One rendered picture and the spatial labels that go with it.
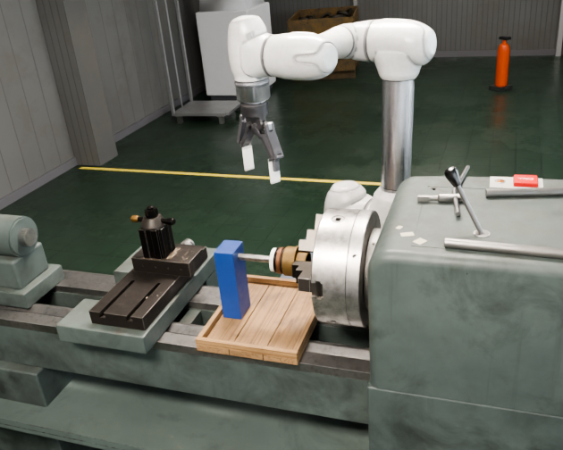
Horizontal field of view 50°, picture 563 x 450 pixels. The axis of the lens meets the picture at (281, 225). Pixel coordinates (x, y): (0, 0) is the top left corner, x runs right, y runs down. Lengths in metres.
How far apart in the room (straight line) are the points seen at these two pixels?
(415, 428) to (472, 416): 0.15
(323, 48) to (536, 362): 0.85
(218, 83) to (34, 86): 2.71
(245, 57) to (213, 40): 6.21
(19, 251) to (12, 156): 3.56
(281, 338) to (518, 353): 0.64
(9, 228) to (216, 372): 0.82
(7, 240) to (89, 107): 3.98
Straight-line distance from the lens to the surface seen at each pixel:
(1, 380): 2.33
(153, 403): 2.15
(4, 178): 5.62
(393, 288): 1.41
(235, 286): 1.77
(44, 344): 2.13
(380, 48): 1.96
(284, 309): 1.85
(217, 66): 7.80
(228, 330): 1.80
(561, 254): 1.38
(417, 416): 1.63
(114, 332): 1.82
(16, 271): 2.17
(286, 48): 1.48
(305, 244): 1.68
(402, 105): 1.99
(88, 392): 2.27
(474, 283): 1.38
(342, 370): 1.66
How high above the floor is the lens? 1.92
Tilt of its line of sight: 26 degrees down
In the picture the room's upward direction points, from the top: 5 degrees counter-clockwise
